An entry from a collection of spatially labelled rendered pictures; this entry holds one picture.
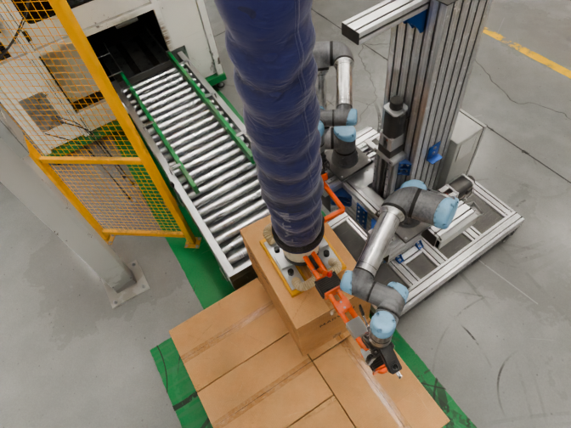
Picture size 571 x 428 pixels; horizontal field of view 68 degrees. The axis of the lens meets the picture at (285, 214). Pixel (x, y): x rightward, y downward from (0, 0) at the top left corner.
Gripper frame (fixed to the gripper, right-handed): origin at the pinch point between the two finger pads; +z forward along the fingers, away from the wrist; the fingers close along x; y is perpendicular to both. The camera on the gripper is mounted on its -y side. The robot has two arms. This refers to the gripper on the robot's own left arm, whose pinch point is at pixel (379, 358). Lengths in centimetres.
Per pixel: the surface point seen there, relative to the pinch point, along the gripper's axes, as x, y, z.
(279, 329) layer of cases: 23, 53, 66
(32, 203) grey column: 111, 160, 6
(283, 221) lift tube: 8, 55, -30
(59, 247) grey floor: 148, 227, 122
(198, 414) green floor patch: 91, 49, 120
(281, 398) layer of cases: 40, 20, 66
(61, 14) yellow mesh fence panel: 49, 171, -73
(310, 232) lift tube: -1, 51, -20
